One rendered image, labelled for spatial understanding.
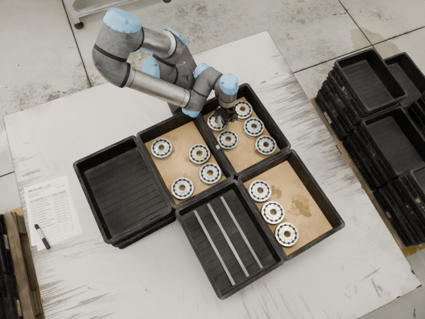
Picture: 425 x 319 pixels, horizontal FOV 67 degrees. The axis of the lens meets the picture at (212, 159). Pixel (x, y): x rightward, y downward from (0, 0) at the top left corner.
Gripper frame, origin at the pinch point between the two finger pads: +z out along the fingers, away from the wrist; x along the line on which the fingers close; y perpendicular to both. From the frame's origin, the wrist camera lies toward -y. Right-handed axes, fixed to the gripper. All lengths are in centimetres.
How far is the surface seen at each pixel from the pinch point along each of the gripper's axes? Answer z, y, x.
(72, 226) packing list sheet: 15, 19, -85
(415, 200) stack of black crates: 36, 71, 90
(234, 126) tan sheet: 2.1, 4.4, 4.2
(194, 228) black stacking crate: 2, 44, -32
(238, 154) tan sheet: 2.1, 19.1, -0.3
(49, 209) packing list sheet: 15, 6, -93
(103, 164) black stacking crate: 2, 0, -61
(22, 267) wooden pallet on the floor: 71, 14, -137
